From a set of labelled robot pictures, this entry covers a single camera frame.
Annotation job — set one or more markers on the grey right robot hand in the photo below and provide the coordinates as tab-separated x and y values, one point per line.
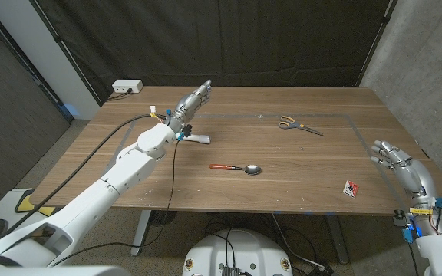
413	176

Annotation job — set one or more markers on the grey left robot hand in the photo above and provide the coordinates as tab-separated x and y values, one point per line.
188	103

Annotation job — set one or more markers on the red white matchbox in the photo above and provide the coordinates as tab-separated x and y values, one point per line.
351	189

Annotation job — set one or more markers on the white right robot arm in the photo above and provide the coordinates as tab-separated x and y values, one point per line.
441	253

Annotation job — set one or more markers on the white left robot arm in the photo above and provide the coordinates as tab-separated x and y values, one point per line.
102	195

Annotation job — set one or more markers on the grey yellow scissors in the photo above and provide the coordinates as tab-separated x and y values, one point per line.
295	125

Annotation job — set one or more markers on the white plastic pipe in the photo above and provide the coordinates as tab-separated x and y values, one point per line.
200	138

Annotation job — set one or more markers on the white power strip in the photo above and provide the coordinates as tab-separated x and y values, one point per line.
127	85

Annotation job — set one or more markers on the black backdrop curtain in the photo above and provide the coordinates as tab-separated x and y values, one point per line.
221	42

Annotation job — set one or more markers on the grey table leg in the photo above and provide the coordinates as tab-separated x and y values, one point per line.
141	232
338	239

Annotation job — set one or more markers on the black round floor fan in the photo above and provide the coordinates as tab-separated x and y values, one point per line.
163	217

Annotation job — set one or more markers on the black power adapter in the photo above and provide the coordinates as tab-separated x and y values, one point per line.
320	269

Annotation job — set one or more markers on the black backdrop stand pole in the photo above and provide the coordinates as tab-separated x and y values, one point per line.
376	40
65	51

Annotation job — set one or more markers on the white robot torso base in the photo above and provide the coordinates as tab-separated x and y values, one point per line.
240	253

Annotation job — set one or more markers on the yellow black floor object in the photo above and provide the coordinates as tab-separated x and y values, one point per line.
29	205

